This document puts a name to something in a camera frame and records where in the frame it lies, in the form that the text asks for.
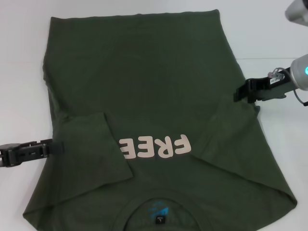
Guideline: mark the white and silver right arm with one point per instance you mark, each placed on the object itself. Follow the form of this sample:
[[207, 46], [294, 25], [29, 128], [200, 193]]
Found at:
[[300, 72]]

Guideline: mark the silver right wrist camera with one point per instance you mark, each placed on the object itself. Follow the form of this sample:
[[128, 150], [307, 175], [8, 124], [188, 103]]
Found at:
[[298, 12]]

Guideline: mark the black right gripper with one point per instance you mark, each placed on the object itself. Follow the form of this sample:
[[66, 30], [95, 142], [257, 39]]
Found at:
[[276, 84]]

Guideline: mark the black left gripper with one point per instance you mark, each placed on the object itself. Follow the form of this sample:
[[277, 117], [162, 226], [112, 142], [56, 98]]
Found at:
[[4, 156]]

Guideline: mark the dark green FREE t-shirt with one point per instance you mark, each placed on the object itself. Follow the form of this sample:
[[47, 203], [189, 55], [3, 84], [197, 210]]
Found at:
[[156, 72]]

